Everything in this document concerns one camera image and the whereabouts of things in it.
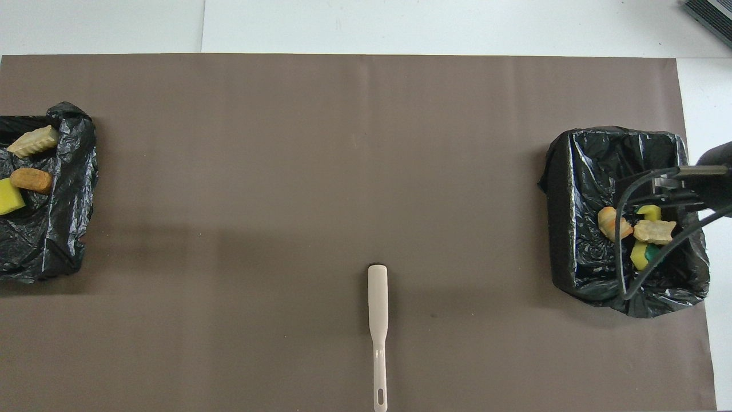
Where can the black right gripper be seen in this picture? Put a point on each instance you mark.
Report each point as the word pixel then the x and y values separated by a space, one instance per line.
pixel 719 177

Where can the beige ridged chip toy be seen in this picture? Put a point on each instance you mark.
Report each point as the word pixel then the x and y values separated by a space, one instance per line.
pixel 607 220
pixel 34 142
pixel 655 232

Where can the beige hand brush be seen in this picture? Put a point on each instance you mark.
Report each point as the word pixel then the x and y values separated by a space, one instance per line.
pixel 378 297

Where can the brown fried croquette toy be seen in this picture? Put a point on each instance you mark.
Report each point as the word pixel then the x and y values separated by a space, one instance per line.
pixel 31 181

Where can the small yellow green sponge piece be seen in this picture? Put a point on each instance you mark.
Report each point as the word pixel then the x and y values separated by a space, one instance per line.
pixel 10 197

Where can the black bag lined bin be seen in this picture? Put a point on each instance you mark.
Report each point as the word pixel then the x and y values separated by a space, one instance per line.
pixel 63 229
pixel 589 189

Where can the dark grey ribbed device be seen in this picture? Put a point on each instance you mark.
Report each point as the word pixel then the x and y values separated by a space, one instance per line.
pixel 715 14

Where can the brown paper table mat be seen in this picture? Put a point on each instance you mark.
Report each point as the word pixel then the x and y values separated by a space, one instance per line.
pixel 229 171

